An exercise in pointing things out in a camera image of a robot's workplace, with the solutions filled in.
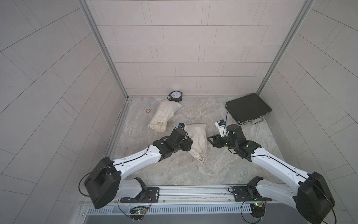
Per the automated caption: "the right corner aluminium post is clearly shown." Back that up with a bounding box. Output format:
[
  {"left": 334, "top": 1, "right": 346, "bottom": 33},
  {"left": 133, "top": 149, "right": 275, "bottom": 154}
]
[{"left": 256, "top": 0, "right": 315, "bottom": 96}]

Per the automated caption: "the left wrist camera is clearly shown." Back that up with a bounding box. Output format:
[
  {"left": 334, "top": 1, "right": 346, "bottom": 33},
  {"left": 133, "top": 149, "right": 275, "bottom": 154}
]
[{"left": 178, "top": 123, "right": 185, "bottom": 129}]

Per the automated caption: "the cream cloth soil bag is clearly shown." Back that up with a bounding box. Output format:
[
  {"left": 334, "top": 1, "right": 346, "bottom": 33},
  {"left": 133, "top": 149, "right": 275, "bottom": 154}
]
[{"left": 185, "top": 124, "right": 208, "bottom": 162}]

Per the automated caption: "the left controller board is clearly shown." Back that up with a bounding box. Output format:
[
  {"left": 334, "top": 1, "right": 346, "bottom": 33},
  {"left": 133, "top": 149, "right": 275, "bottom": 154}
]
[{"left": 129, "top": 206, "right": 148, "bottom": 221}]

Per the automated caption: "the right controller board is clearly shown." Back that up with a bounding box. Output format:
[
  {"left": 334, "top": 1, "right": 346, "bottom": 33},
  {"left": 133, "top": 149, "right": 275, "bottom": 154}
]
[{"left": 250, "top": 203, "right": 266, "bottom": 219}]

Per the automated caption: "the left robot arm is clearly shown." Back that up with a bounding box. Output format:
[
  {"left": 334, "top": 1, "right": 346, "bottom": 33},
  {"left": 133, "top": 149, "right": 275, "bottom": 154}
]
[{"left": 80, "top": 127, "right": 193, "bottom": 209}]

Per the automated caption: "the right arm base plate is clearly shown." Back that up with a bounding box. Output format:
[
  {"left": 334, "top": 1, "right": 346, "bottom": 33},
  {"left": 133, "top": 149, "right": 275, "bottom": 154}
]
[{"left": 228, "top": 186, "right": 272, "bottom": 202}]

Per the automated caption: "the black hard case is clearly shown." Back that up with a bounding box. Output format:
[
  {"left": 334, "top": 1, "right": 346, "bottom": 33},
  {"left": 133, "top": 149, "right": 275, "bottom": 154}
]
[{"left": 225, "top": 93, "right": 272, "bottom": 125}]

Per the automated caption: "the left corner aluminium post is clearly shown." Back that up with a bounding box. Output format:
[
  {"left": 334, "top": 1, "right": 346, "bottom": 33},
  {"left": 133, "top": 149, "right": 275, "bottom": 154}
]
[{"left": 78, "top": 0, "right": 130, "bottom": 101}]

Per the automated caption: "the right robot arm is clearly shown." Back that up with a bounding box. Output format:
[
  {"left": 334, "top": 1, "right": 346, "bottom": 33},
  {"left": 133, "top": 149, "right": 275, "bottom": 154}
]
[{"left": 207, "top": 120, "right": 335, "bottom": 224}]

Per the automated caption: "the black round clock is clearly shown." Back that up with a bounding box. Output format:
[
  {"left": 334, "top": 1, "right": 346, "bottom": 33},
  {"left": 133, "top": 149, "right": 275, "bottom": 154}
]
[{"left": 167, "top": 91, "right": 183, "bottom": 102}]

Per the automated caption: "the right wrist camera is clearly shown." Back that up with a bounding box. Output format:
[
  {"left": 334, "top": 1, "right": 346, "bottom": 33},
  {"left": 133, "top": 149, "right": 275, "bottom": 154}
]
[{"left": 215, "top": 119, "right": 227, "bottom": 138}]

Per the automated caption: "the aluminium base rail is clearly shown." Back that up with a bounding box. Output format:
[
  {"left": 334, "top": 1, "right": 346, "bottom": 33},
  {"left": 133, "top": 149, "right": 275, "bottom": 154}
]
[{"left": 75, "top": 183, "right": 312, "bottom": 208}]

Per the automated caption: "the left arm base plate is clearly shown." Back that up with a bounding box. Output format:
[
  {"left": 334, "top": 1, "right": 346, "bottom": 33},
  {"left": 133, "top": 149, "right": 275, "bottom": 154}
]
[{"left": 120, "top": 187, "right": 160, "bottom": 203}]

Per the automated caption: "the controller board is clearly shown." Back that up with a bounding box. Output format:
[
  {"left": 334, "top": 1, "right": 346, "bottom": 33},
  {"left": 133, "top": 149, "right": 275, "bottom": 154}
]
[
  {"left": 129, "top": 206, "right": 148, "bottom": 221},
  {"left": 250, "top": 203, "right": 266, "bottom": 219}
]

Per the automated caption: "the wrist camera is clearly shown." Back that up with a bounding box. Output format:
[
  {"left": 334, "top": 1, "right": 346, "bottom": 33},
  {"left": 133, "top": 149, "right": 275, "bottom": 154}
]
[
  {"left": 178, "top": 123, "right": 185, "bottom": 129},
  {"left": 215, "top": 119, "right": 227, "bottom": 138}
]

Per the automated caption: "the corner aluminium post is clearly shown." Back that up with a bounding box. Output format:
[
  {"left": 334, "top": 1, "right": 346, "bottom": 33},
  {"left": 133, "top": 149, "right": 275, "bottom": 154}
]
[
  {"left": 78, "top": 0, "right": 130, "bottom": 101},
  {"left": 256, "top": 0, "right": 315, "bottom": 96}
]

